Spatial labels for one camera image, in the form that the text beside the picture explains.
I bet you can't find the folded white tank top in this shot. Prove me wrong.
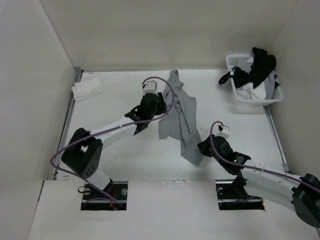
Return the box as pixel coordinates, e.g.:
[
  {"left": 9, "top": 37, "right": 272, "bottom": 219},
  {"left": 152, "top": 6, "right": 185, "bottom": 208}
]
[{"left": 71, "top": 77, "right": 103, "bottom": 102}]

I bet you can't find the black tank top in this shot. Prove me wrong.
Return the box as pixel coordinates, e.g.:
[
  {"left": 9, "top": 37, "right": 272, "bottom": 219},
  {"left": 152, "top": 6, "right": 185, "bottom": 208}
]
[{"left": 218, "top": 47, "right": 277, "bottom": 89}]

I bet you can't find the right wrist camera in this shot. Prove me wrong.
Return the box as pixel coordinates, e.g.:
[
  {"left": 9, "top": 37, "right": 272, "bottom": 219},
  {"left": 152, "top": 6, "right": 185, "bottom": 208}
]
[{"left": 216, "top": 125, "right": 231, "bottom": 140}]

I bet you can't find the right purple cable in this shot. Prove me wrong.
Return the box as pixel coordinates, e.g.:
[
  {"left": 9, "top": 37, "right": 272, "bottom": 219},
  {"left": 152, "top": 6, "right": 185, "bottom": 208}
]
[{"left": 209, "top": 121, "right": 320, "bottom": 194}]

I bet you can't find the purple cable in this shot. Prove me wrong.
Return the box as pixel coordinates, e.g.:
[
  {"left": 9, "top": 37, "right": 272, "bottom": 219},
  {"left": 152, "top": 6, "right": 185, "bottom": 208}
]
[
  {"left": 209, "top": 121, "right": 320, "bottom": 194},
  {"left": 50, "top": 76, "right": 177, "bottom": 206}
]

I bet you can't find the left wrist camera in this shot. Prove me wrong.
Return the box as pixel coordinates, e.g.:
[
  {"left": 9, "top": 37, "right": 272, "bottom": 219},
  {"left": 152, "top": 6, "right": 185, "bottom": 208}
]
[{"left": 142, "top": 80, "right": 158, "bottom": 95}]

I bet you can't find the white plastic laundry basket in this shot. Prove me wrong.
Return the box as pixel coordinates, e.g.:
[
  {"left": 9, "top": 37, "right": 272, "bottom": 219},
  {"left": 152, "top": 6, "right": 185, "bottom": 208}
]
[{"left": 225, "top": 54, "right": 284, "bottom": 107}]

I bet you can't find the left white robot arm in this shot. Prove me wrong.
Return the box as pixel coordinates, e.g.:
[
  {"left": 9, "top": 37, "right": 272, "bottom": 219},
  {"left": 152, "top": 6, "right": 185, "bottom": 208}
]
[{"left": 61, "top": 92, "right": 167, "bottom": 200}]

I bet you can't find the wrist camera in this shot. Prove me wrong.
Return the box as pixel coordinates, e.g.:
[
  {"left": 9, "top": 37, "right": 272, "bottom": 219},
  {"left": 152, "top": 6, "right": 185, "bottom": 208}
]
[
  {"left": 142, "top": 80, "right": 158, "bottom": 95},
  {"left": 216, "top": 125, "right": 231, "bottom": 140}
]

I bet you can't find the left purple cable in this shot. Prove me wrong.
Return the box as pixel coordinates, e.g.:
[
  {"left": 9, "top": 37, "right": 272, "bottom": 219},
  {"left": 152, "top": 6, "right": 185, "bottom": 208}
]
[{"left": 50, "top": 76, "right": 177, "bottom": 206}]

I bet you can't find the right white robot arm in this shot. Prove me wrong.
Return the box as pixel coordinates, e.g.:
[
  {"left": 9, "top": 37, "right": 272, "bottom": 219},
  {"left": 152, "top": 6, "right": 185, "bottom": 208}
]
[{"left": 197, "top": 135, "right": 320, "bottom": 229}]

